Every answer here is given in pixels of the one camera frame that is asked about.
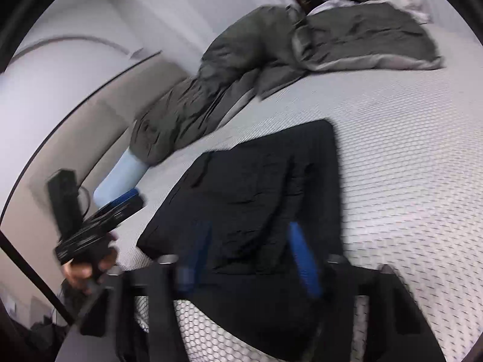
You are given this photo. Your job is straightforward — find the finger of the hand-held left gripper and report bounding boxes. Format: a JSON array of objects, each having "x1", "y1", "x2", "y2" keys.
[{"x1": 88, "y1": 189, "x2": 145, "y2": 231}]

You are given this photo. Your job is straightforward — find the light blue pillow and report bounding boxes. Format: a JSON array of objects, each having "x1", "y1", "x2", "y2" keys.
[{"x1": 94, "y1": 151, "x2": 149, "y2": 209}]

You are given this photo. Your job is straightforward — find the person's left hand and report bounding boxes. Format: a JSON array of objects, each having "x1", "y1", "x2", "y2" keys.
[{"x1": 61, "y1": 248, "x2": 119, "y2": 295}]

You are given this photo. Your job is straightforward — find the dark pants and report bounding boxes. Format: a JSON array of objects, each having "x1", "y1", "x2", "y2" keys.
[{"x1": 136, "y1": 120, "x2": 355, "y2": 360}]

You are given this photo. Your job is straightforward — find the black cable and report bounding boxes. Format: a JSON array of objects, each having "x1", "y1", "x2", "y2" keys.
[{"x1": 0, "y1": 229, "x2": 78, "y2": 323}]

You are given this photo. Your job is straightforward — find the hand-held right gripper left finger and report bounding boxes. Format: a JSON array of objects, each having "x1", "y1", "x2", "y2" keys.
[{"x1": 113, "y1": 222, "x2": 213, "y2": 362}]

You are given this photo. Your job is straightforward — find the beige headboard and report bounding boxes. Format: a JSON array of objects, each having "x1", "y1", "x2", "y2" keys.
[{"x1": 0, "y1": 51, "x2": 189, "y2": 310}]

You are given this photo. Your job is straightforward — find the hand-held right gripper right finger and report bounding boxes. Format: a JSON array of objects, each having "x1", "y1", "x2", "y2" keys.
[{"x1": 288, "y1": 222, "x2": 446, "y2": 362}]

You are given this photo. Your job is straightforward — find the grey duvet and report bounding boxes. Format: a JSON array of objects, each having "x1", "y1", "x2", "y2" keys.
[{"x1": 130, "y1": 0, "x2": 445, "y2": 167}]

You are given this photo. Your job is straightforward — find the white bed mattress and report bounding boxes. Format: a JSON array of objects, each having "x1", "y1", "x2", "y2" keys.
[{"x1": 56, "y1": 19, "x2": 483, "y2": 362}]

